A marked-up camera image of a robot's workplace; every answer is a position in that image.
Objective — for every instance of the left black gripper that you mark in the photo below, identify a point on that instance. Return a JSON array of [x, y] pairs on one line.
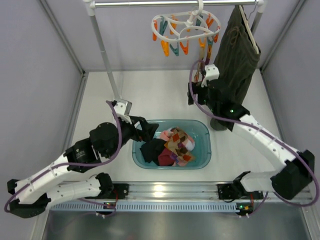
[[141, 127]]

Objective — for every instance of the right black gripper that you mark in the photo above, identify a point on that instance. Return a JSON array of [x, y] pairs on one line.
[[200, 92]]

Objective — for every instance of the pink patterned sock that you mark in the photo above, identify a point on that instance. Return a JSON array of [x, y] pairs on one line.
[[166, 134], [185, 152]]

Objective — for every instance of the black sock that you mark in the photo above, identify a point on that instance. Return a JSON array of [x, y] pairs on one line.
[[152, 149]]

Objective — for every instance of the purple orange argyle sock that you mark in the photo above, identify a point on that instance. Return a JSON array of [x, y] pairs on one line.
[[167, 158]]

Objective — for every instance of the orange clothes peg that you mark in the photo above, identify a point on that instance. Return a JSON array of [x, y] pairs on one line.
[[202, 45]]

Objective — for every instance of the white round clip hanger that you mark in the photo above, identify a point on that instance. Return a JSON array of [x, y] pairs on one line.
[[184, 26]]

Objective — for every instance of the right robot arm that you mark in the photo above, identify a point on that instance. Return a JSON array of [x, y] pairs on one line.
[[293, 169]]

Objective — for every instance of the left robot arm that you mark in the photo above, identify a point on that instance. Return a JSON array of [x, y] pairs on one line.
[[52, 185]]

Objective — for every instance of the white clothes hanger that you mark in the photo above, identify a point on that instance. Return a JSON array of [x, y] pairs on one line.
[[248, 29]]

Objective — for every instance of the teal plastic basin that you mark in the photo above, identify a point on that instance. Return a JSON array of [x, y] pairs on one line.
[[195, 129]]

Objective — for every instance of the olive green shorts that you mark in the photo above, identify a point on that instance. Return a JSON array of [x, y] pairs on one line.
[[236, 58]]

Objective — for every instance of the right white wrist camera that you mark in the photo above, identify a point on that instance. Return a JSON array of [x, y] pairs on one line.
[[211, 73]]

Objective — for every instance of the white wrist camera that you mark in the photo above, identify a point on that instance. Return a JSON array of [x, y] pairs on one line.
[[122, 109], [211, 73]]

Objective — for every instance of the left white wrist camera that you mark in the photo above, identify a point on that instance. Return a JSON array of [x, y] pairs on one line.
[[122, 109]]

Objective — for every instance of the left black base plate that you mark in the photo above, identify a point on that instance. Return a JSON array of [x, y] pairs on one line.
[[120, 191]]

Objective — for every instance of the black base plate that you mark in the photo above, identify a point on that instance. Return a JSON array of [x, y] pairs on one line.
[[120, 191], [229, 192]]

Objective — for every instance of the aluminium mounting rail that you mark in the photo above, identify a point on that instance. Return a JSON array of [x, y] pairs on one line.
[[163, 197]]

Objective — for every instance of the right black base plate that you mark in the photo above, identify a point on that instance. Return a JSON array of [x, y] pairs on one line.
[[229, 192]]

